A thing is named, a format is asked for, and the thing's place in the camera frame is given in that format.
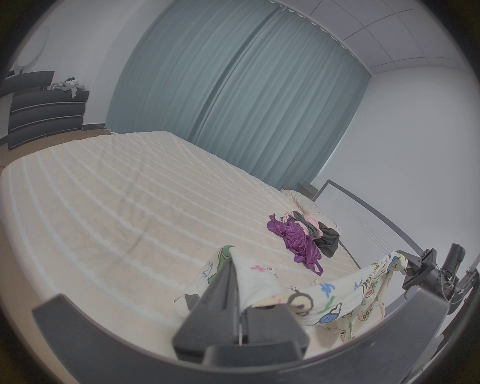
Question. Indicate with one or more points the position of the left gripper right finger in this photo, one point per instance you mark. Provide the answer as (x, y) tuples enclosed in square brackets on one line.
[(273, 326)]

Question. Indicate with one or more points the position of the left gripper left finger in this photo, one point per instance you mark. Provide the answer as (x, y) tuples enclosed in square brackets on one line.
[(213, 318)]

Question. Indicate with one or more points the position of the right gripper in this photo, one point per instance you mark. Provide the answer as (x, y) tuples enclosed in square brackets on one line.
[(427, 279)]

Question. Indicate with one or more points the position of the white printed pyjama top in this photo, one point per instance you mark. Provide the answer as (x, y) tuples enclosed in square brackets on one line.
[(258, 285)]

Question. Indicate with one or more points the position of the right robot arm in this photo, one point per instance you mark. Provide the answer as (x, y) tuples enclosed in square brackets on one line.
[(453, 258)]

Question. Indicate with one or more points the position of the bed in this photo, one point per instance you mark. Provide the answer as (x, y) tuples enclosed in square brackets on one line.
[(112, 206)]

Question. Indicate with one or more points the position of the pile of clothes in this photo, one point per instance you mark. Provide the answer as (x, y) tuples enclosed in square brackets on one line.
[(67, 87)]

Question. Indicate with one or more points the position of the black garment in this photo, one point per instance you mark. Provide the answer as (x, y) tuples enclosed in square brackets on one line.
[(328, 240)]

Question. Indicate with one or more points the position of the purple satin garment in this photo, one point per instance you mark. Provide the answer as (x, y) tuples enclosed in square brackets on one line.
[(298, 243)]

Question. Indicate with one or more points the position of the pink and grey garment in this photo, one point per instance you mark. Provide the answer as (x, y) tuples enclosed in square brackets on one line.
[(305, 223)]

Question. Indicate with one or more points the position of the pale pink pillow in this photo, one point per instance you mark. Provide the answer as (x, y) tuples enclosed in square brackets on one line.
[(303, 202)]

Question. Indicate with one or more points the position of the grey bedside table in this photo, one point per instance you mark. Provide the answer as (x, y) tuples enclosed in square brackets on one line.
[(305, 189)]

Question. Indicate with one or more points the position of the blue-green curtain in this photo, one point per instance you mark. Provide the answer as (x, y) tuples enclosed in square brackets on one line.
[(168, 75), (281, 112)]

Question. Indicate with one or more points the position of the dark grey chest of drawers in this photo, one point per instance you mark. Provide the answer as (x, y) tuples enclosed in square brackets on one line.
[(45, 120)]

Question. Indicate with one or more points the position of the round mirror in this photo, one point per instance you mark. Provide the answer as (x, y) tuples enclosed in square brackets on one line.
[(33, 48)]

